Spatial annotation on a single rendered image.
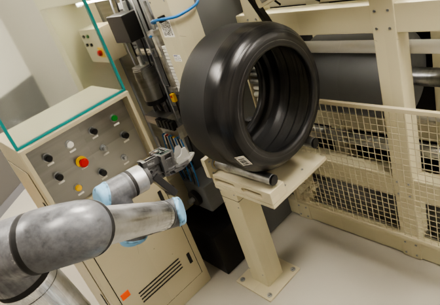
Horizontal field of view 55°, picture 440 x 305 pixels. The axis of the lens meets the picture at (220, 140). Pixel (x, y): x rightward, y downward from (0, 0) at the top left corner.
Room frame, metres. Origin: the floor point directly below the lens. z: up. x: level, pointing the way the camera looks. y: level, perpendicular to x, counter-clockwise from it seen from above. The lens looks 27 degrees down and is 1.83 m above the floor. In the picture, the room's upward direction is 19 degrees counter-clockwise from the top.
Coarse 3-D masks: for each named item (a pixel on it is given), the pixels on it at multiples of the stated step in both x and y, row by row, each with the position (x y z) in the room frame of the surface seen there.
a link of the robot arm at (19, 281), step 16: (0, 224) 0.66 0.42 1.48; (16, 224) 0.64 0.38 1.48; (0, 240) 0.63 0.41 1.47; (0, 256) 0.61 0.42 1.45; (16, 256) 0.60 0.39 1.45; (0, 272) 0.61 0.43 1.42; (16, 272) 0.60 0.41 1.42; (32, 272) 0.60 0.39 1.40; (48, 272) 0.66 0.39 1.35; (0, 288) 0.61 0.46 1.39; (16, 288) 0.62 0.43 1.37; (32, 288) 0.63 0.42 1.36; (48, 288) 0.64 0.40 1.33; (64, 288) 0.67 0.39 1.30; (16, 304) 0.62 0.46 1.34; (32, 304) 0.62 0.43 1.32; (48, 304) 0.63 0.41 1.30; (64, 304) 0.65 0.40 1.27; (80, 304) 0.67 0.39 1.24
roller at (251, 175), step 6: (216, 162) 1.62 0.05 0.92; (222, 168) 1.58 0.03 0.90; (228, 168) 1.55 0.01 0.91; (234, 168) 1.52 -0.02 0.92; (240, 174) 1.49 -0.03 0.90; (246, 174) 1.46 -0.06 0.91; (252, 174) 1.43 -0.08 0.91; (258, 174) 1.41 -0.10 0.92; (264, 174) 1.39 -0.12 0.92; (270, 174) 1.38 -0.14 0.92; (258, 180) 1.41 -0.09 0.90; (264, 180) 1.38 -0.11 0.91; (270, 180) 1.35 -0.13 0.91; (276, 180) 1.37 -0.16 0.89
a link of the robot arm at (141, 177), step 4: (132, 168) 1.20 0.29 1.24; (136, 168) 1.19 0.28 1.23; (140, 168) 1.19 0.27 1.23; (132, 172) 1.18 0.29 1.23; (136, 172) 1.18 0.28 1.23; (140, 172) 1.18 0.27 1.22; (144, 172) 1.18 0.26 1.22; (136, 176) 1.16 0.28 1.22; (140, 176) 1.17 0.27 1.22; (144, 176) 1.17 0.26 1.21; (136, 180) 1.15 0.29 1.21; (140, 180) 1.16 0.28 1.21; (144, 180) 1.16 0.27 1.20; (148, 180) 1.17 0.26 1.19; (140, 184) 1.15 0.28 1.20; (144, 184) 1.16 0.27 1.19; (148, 184) 1.17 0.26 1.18; (140, 188) 1.15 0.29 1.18; (144, 188) 1.16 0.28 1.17; (148, 188) 1.17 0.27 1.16; (140, 192) 1.15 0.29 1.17
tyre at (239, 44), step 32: (224, 32) 1.54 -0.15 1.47; (256, 32) 1.46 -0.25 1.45; (288, 32) 1.52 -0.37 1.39; (192, 64) 1.50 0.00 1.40; (224, 64) 1.38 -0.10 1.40; (256, 64) 1.78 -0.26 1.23; (288, 64) 1.73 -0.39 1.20; (192, 96) 1.43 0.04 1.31; (224, 96) 1.33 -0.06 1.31; (288, 96) 1.73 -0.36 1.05; (192, 128) 1.43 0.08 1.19; (224, 128) 1.31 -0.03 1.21; (256, 128) 1.71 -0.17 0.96; (288, 128) 1.63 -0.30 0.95; (224, 160) 1.39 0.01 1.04; (256, 160) 1.33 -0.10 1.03
